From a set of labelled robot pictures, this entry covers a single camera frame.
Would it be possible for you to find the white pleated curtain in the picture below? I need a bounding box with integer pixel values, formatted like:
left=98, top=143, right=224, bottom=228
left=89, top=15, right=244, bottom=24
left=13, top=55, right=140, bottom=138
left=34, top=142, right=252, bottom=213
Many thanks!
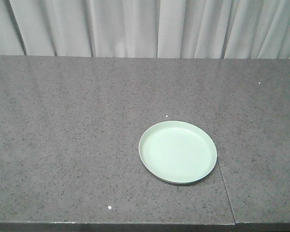
left=0, top=0, right=290, bottom=59

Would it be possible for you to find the light green round plate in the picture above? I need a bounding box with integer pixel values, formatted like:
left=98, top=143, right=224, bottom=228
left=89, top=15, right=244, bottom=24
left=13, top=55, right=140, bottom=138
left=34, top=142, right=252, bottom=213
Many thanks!
left=138, top=121, right=218, bottom=185

